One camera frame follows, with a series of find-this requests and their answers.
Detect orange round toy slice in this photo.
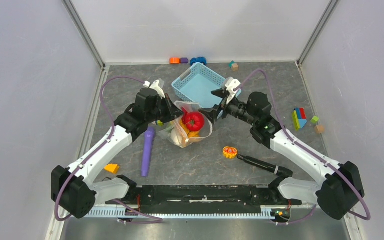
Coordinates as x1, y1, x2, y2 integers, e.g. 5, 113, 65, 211
222, 146, 238, 159

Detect orange cylinder block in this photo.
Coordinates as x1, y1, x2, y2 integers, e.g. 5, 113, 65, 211
169, 57, 181, 65

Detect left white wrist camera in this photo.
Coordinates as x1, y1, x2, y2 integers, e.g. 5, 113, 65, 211
143, 78, 166, 99

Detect tan wooden cube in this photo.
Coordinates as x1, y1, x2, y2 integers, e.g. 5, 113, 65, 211
314, 124, 325, 134

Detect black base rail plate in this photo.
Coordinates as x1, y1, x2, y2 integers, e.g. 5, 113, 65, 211
122, 185, 302, 214

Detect light blue plastic basket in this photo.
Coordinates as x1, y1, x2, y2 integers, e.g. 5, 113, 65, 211
171, 63, 226, 109

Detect white green block stack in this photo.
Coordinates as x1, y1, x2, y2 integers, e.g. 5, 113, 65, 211
156, 120, 164, 127

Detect purple block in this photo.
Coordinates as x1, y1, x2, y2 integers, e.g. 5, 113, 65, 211
180, 57, 189, 64

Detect orange wedge block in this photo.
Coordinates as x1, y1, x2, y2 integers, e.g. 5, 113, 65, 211
104, 163, 120, 175

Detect orange toy croissant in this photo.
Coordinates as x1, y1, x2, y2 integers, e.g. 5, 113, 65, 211
179, 120, 204, 138

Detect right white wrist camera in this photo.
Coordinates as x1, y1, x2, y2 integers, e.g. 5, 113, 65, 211
224, 77, 241, 105

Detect teal and tan cubes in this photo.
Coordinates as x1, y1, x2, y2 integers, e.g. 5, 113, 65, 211
229, 60, 239, 72

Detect green cube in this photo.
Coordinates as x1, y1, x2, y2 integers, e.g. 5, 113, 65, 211
310, 115, 320, 125

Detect purple toy microphone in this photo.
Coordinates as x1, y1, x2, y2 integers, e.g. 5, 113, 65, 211
141, 126, 156, 177

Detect blue toy car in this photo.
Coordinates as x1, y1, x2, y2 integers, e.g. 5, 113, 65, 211
189, 56, 207, 66

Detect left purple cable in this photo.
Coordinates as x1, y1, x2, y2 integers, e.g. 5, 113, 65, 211
53, 75, 148, 222

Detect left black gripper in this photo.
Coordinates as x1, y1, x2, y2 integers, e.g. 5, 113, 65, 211
146, 93, 185, 124

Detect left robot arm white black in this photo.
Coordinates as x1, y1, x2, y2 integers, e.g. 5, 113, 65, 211
50, 88, 183, 219

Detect multicolour block stack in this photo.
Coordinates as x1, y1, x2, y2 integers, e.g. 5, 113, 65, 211
291, 107, 308, 131

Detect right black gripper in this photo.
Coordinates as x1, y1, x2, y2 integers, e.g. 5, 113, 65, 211
198, 88, 257, 126

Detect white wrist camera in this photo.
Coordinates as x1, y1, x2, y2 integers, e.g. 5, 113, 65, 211
143, 78, 166, 99
224, 77, 241, 105

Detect white toy egg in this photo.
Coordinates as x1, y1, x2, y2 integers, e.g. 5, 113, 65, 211
170, 129, 187, 148

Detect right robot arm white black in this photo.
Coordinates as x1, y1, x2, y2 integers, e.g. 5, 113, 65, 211
199, 89, 365, 220

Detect red toy tomato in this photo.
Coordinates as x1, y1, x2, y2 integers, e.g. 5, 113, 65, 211
181, 111, 205, 132

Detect black marker pen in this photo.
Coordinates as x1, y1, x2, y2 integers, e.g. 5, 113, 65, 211
237, 154, 293, 178

